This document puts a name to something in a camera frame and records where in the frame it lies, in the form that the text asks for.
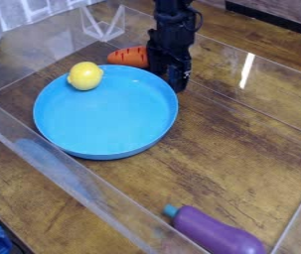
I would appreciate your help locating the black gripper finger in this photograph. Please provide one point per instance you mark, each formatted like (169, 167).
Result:
(179, 72)
(157, 59)

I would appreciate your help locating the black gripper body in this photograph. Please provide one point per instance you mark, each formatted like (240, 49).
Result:
(174, 33)

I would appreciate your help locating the orange toy carrot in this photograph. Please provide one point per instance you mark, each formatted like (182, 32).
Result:
(132, 56)

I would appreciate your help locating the blue round tray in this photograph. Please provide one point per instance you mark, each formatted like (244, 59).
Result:
(110, 122)

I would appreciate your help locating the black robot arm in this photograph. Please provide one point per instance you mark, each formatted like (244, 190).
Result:
(171, 6)

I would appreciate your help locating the yellow toy lemon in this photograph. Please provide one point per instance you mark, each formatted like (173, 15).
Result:
(84, 76)

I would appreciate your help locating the white patterned curtain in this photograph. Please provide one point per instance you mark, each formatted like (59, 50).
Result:
(23, 12)

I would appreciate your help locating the purple toy eggplant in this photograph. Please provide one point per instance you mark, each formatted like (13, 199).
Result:
(215, 236)

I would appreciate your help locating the clear acrylic corner bracket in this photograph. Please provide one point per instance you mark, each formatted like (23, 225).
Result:
(103, 31)

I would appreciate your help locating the clear acrylic enclosure wall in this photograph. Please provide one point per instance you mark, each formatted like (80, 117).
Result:
(229, 159)

